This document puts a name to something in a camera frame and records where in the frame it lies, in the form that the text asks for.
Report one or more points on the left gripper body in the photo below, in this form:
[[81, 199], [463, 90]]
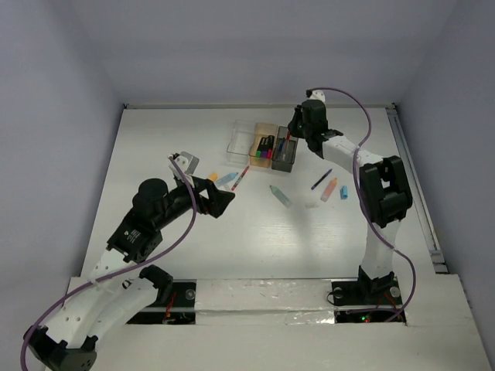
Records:
[[180, 201]]

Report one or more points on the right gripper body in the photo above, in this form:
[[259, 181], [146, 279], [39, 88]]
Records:
[[299, 128]]

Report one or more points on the red gel pen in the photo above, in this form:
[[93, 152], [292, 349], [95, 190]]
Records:
[[285, 149]]

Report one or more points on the blue gel pen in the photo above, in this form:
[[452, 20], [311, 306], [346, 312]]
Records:
[[280, 146]]

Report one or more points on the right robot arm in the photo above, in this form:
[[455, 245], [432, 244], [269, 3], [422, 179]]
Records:
[[382, 188]]

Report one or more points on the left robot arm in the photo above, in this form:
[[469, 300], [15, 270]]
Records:
[[124, 281]]

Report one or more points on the blue glue tube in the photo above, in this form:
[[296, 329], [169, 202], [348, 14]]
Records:
[[224, 180]]

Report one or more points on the dark grey plastic container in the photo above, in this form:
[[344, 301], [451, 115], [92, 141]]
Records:
[[276, 160]]

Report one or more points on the red patterned pen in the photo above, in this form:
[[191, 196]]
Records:
[[239, 179]]

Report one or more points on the clear plastic container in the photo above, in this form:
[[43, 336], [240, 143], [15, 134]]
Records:
[[241, 141]]

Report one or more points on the orange plastic container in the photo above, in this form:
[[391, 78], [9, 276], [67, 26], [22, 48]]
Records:
[[261, 130]]

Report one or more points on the dark purple pen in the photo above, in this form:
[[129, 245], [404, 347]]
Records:
[[321, 179]]

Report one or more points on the green glue tube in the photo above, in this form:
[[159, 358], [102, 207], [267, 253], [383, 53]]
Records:
[[280, 196]]

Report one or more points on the orange glue tube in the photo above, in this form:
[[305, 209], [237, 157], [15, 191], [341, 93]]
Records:
[[328, 190]]

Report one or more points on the blue eraser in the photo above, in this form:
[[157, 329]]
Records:
[[344, 192]]

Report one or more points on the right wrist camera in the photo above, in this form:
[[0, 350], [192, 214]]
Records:
[[312, 94]]

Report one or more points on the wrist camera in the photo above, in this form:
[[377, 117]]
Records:
[[312, 94], [186, 162]]

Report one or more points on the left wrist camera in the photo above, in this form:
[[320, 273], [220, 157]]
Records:
[[186, 162]]

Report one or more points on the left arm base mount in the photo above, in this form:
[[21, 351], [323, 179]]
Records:
[[178, 309]]

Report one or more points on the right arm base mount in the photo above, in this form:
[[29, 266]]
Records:
[[352, 305]]

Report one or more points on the aluminium rail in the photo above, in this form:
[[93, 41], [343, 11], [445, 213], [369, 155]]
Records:
[[425, 220]]

